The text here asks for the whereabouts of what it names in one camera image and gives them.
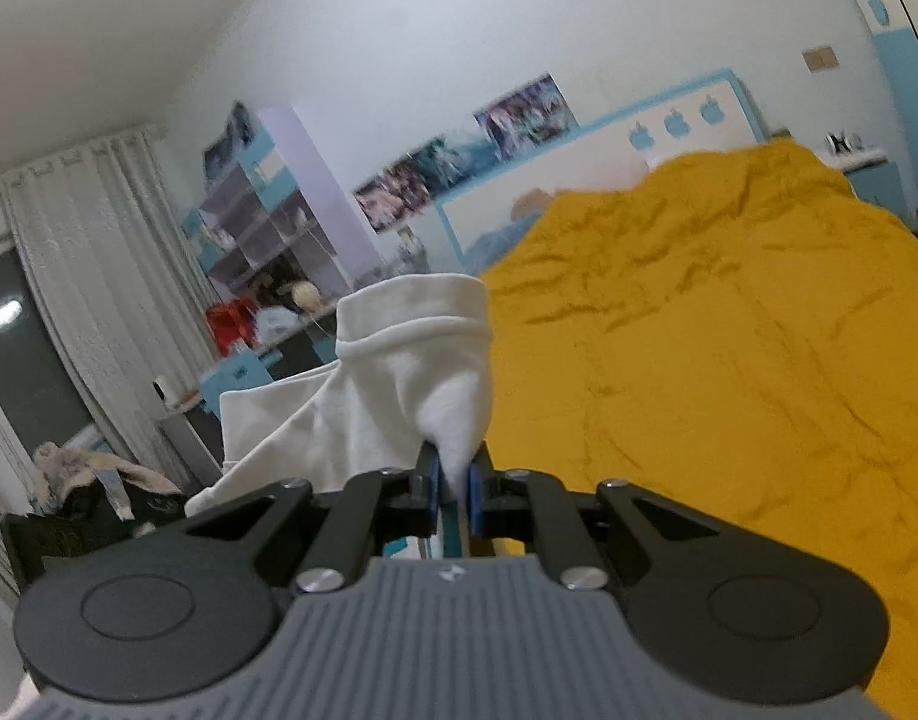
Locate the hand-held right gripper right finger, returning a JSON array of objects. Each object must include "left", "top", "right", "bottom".
[{"left": 466, "top": 442, "right": 719, "bottom": 593}]

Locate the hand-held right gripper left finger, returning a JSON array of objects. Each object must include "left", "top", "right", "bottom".
[{"left": 185, "top": 441, "right": 442, "bottom": 596}]

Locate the white shirt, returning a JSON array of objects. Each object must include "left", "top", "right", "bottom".
[{"left": 185, "top": 272, "right": 496, "bottom": 518}]

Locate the pile of clothes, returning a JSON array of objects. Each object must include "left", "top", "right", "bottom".
[{"left": 31, "top": 441, "right": 182, "bottom": 522}]

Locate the dark desk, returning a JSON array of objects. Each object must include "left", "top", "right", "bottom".
[{"left": 260, "top": 304, "right": 341, "bottom": 383}]

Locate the blue drawer cabinet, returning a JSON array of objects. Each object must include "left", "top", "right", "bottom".
[{"left": 201, "top": 352, "right": 284, "bottom": 410}]

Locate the white plastic bag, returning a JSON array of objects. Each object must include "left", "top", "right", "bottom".
[{"left": 255, "top": 305, "right": 299, "bottom": 339}]

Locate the grey side table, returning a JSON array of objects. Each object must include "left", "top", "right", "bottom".
[{"left": 159, "top": 390, "right": 227, "bottom": 490}]

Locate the red bag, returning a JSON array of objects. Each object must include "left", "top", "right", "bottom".
[{"left": 206, "top": 298, "right": 259, "bottom": 357}]

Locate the yellow blanket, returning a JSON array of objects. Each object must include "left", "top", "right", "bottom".
[{"left": 480, "top": 141, "right": 918, "bottom": 720}]

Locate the brown pillow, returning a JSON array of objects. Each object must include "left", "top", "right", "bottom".
[{"left": 510, "top": 187, "right": 562, "bottom": 220}]

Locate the lilac and blue bookshelf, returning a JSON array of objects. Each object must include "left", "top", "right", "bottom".
[{"left": 181, "top": 105, "right": 389, "bottom": 308}]

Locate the white and blue headboard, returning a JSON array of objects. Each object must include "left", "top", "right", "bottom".
[{"left": 435, "top": 67, "right": 767, "bottom": 275}]

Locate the black chair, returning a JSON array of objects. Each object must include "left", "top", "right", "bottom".
[{"left": 0, "top": 476, "right": 191, "bottom": 601}]

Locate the poster on bookshelf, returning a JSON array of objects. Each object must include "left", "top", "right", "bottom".
[{"left": 204, "top": 100, "right": 262, "bottom": 181}]

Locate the white curtain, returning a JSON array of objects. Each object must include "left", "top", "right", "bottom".
[{"left": 0, "top": 127, "right": 227, "bottom": 601}]

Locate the dark window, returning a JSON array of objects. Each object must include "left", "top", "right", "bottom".
[{"left": 0, "top": 236, "right": 92, "bottom": 451}]

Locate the blue nightstand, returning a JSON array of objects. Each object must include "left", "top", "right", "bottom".
[{"left": 826, "top": 146, "right": 914, "bottom": 215}]

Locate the blue and white wardrobe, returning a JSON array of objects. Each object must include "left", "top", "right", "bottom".
[{"left": 823, "top": 0, "right": 918, "bottom": 218}]

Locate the dark toned wall poster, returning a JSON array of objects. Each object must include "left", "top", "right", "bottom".
[{"left": 352, "top": 161, "right": 434, "bottom": 233}]

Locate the blue toned wall poster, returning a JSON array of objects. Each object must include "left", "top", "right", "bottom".
[{"left": 410, "top": 131, "right": 481, "bottom": 192}]

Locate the large colourful wall poster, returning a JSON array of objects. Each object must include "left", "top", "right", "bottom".
[{"left": 474, "top": 75, "right": 580, "bottom": 163}]

